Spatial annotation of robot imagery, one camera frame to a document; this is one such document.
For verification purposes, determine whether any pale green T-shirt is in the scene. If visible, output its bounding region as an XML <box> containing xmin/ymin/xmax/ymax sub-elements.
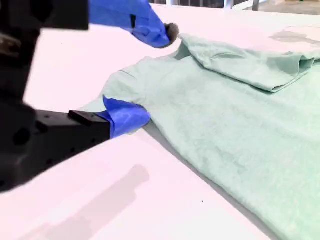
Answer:
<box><xmin>79</xmin><ymin>32</ymin><xmax>320</xmax><ymax>240</ymax></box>

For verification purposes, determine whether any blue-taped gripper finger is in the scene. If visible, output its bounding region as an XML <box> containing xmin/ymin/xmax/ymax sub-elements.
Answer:
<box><xmin>34</xmin><ymin>95</ymin><xmax>152</xmax><ymax>166</ymax></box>
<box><xmin>88</xmin><ymin>0</ymin><xmax>180</xmax><ymax>49</ymax></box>

